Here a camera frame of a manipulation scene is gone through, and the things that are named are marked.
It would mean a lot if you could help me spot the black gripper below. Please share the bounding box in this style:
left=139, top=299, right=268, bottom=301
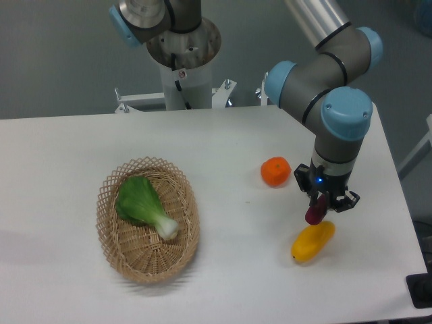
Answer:
left=294, top=162, right=360, bottom=213

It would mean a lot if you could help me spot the purple sweet potato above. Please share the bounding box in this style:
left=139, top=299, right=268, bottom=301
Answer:
left=305, top=194, right=327, bottom=225

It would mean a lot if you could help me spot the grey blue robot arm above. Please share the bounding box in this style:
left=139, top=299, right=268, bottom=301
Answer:
left=109, top=1, right=383, bottom=213

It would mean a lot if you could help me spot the orange tangerine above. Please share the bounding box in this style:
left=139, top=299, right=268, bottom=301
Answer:
left=260, top=157, right=292, bottom=187

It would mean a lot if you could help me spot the yellow mango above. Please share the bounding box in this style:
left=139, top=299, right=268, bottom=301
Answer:
left=291, top=221, right=336, bottom=263

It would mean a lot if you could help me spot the black device at table edge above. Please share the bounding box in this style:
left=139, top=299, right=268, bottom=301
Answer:
left=406, top=273, right=431, bottom=309

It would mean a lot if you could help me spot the green bok choy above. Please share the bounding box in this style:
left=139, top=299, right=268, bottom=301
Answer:
left=115, top=176, right=180, bottom=240

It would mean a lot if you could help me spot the woven wicker basket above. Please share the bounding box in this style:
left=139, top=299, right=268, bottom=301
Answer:
left=97, top=157, right=200, bottom=284

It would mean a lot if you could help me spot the blue object top right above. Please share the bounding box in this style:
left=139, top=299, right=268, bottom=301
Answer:
left=414, top=0, right=431, bottom=37

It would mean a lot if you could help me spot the white frame leg right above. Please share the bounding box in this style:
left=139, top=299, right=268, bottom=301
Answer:
left=397, top=115, right=431, bottom=180

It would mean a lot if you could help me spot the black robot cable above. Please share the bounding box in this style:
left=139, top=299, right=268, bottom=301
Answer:
left=170, top=53, right=193, bottom=111

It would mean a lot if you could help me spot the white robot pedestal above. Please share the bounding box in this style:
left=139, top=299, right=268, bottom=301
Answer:
left=146, top=18, right=221, bottom=91

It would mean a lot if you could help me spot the white metal base frame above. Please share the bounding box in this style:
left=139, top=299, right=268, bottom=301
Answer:
left=113, top=71, right=271, bottom=113

